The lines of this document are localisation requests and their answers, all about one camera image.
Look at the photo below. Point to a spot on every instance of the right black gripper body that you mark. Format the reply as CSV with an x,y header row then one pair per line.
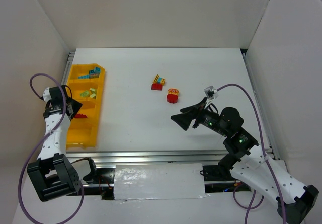
x,y
196,116

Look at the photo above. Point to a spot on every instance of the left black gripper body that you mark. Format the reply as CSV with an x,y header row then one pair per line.
x,y
74,105

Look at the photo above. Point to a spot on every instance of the red green blue lego stack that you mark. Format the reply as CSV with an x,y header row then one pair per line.
x,y
80,116

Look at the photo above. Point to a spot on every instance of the light green curved lego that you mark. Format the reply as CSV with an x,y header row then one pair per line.
x,y
85,94

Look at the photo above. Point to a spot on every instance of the red round lego stack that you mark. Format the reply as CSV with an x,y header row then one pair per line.
x,y
173,95

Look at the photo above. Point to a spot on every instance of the blue round lego brick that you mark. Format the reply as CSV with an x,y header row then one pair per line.
x,y
93,74

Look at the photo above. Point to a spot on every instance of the blue square lego brick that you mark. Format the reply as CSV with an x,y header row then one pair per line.
x,y
96,70

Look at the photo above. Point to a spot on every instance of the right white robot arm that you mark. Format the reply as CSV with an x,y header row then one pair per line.
x,y
246,162

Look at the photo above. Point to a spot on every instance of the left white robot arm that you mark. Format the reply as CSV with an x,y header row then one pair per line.
x,y
52,174

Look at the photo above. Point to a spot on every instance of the yellow compartment bin tray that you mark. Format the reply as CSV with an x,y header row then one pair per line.
x,y
83,132

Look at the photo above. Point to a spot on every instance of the red yellow blue lego stack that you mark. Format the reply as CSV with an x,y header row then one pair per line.
x,y
158,83

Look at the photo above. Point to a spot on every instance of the white taped cover panel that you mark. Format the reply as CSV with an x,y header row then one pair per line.
x,y
158,181

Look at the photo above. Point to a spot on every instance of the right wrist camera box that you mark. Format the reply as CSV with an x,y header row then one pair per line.
x,y
211,93

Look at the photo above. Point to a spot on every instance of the aluminium rail frame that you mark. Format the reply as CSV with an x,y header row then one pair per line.
x,y
135,124

